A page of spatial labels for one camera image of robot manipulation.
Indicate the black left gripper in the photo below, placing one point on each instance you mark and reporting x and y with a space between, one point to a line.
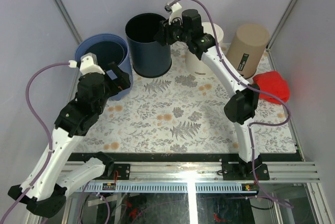
122 81

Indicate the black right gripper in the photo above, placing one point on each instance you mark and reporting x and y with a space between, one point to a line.
165 31

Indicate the dark navy tall bin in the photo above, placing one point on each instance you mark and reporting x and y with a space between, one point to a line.
149 58

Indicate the tan cylindrical bin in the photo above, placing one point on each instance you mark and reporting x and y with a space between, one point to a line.
247 47

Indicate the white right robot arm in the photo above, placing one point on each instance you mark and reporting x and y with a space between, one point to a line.
243 102

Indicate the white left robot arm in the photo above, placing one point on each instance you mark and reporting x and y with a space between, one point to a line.
45 192

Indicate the light blue plastic bin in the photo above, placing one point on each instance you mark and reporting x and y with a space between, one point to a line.
125 65

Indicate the dark teal inner bin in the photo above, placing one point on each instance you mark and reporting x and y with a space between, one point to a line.
107 52

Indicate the red crumpled cloth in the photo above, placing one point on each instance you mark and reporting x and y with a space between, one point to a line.
272 83

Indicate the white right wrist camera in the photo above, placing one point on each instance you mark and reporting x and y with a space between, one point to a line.
174 10

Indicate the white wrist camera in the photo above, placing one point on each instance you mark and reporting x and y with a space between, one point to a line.
87 64
174 10

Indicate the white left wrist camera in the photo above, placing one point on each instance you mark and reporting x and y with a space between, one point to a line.
87 64

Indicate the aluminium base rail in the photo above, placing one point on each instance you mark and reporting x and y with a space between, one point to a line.
179 177

